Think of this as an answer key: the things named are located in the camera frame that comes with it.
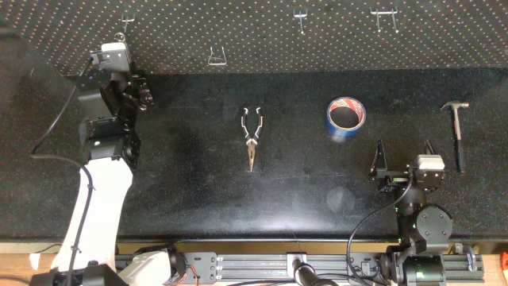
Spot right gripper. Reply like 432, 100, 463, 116
369, 138, 437, 195

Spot pliers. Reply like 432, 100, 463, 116
240, 106, 264, 173

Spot black pegboard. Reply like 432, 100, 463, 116
0, 0, 508, 77

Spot hammer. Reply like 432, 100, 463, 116
440, 99, 471, 175

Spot roll of blue tape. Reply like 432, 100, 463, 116
325, 95, 368, 143

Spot metal hook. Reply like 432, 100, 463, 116
121, 13, 137, 34
293, 8, 309, 35
206, 44, 229, 68
369, 6, 400, 34

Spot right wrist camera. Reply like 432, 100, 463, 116
412, 153, 447, 190

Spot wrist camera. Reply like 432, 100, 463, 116
412, 153, 447, 190
90, 41, 133, 73

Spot black cable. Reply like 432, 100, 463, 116
29, 57, 97, 192
345, 168, 416, 286

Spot mounting rail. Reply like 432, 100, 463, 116
114, 241, 486, 286

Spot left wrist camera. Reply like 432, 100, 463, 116
90, 41, 133, 73

